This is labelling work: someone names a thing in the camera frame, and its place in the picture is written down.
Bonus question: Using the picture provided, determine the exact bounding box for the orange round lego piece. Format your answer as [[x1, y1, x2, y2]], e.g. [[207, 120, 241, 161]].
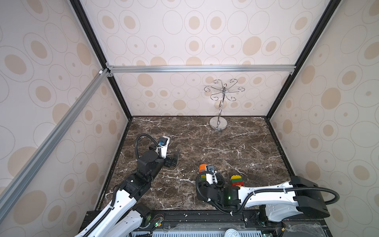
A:
[[199, 164, 207, 173]]

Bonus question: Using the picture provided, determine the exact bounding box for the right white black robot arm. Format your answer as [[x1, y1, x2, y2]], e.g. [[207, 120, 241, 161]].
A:
[[195, 166, 340, 222]]

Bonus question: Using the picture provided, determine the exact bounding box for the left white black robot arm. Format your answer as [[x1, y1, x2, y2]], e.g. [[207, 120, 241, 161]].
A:
[[77, 133, 180, 237]]

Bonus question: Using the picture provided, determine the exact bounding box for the chrome hook stand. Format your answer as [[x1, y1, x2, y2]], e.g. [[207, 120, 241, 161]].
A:
[[204, 78, 245, 132]]

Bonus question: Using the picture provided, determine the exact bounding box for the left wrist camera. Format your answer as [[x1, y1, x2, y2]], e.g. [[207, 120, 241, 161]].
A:
[[157, 136, 170, 159]]

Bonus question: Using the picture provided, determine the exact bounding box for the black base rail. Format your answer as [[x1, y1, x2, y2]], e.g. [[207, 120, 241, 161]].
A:
[[129, 210, 332, 237]]

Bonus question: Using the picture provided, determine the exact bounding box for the horizontal aluminium rail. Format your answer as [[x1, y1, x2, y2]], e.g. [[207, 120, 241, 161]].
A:
[[109, 64, 296, 73]]

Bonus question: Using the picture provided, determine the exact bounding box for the left slanted aluminium rail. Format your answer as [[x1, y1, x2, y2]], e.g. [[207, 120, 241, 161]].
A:
[[1, 68, 110, 222]]

